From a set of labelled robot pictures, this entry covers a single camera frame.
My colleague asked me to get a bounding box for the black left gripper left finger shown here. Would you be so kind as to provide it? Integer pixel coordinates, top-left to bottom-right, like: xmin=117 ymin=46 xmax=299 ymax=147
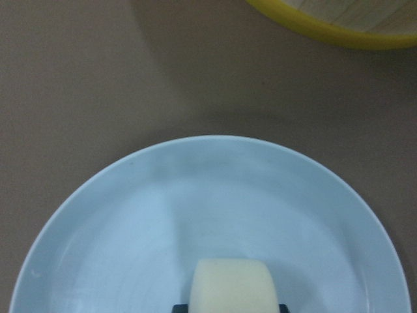
xmin=171 ymin=304 xmax=188 ymax=313

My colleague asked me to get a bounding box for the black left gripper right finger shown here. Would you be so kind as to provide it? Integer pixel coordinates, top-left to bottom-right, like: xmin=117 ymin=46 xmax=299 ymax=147
xmin=279 ymin=304 xmax=290 ymax=313

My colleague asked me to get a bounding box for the white steamed bun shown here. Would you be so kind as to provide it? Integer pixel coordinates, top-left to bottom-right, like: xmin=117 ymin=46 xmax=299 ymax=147
xmin=188 ymin=258 xmax=280 ymax=312

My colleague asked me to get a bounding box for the yellow rimmed bamboo steamer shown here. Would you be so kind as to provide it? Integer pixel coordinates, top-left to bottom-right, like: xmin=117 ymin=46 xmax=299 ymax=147
xmin=248 ymin=0 xmax=416 ymax=50

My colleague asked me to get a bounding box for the light blue plate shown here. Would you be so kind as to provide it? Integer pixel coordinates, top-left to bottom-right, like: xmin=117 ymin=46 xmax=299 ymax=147
xmin=10 ymin=136 xmax=412 ymax=312

